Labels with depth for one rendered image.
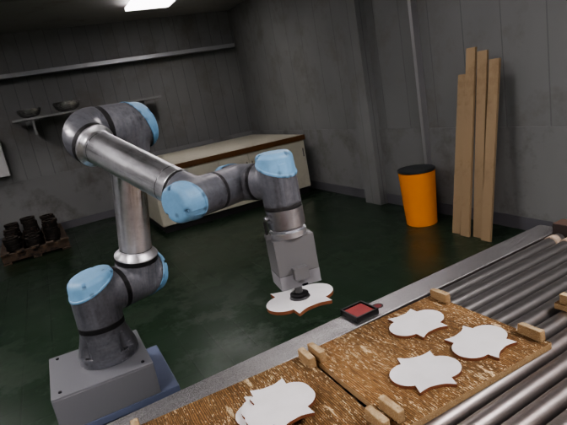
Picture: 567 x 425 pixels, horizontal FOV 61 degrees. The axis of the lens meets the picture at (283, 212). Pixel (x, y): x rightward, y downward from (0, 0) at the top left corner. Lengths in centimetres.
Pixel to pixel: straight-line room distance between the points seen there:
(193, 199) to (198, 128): 793
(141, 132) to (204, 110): 761
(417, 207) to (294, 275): 399
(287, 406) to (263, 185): 43
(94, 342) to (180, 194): 59
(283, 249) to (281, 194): 11
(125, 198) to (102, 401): 50
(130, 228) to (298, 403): 62
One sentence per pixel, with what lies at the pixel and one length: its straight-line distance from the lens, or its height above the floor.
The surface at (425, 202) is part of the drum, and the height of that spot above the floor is 25.
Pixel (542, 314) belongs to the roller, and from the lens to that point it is 136.
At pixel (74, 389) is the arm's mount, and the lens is 131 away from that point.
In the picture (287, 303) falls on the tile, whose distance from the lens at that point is 100.
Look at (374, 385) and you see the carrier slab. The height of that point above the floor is 94.
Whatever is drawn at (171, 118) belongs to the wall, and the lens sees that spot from 867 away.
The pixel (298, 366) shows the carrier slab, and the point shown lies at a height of 94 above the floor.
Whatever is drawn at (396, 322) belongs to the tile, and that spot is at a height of 94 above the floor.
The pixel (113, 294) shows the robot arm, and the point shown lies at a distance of 132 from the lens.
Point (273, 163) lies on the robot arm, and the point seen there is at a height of 142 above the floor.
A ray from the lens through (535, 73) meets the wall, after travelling 437.
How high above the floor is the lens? 155
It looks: 14 degrees down
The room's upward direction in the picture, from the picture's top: 10 degrees counter-clockwise
